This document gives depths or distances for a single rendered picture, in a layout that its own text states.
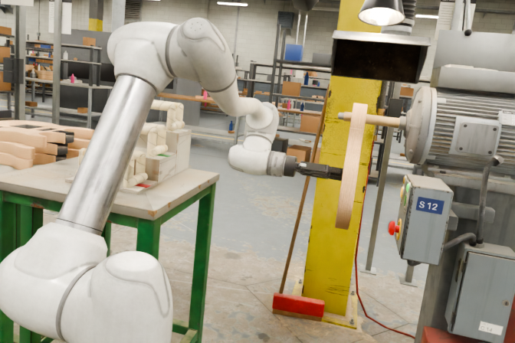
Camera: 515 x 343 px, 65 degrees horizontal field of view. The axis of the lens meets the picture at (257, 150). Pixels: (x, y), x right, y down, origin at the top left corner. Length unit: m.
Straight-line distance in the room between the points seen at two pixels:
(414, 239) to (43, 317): 0.85
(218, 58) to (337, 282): 1.81
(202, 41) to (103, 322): 0.61
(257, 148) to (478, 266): 0.77
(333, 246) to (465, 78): 1.39
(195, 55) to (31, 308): 0.62
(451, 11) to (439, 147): 1.88
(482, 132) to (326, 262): 1.43
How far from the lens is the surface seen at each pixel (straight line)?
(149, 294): 0.81
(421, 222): 1.12
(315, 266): 2.51
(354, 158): 1.30
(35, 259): 0.94
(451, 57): 1.51
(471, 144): 1.31
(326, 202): 2.37
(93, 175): 0.96
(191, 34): 0.97
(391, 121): 1.40
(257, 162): 1.43
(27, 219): 1.73
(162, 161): 1.51
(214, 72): 1.01
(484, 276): 1.36
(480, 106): 1.37
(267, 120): 1.46
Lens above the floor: 1.34
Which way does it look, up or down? 10 degrees down
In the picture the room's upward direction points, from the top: 6 degrees clockwise
